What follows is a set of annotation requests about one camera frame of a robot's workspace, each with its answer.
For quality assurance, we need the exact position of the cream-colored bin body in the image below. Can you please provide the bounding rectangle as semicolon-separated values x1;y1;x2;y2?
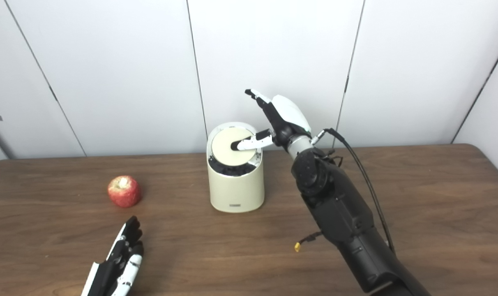
207;122;265;213

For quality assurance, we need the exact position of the thin wire with yellow connector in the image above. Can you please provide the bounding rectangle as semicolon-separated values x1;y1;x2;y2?
294;231;324;252

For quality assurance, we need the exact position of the cream round bin lid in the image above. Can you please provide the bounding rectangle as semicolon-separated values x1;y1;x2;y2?
211;127;258;167

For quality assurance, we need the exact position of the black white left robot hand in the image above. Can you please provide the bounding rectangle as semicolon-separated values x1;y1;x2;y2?
81;216;144;296

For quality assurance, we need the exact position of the red apple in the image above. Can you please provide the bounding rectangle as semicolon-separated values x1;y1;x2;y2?
107;176;142;208

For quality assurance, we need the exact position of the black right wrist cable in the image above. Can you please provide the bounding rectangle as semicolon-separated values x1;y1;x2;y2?
312;128;396;254

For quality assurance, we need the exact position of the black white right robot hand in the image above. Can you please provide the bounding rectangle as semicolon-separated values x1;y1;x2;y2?
231;88;313;151

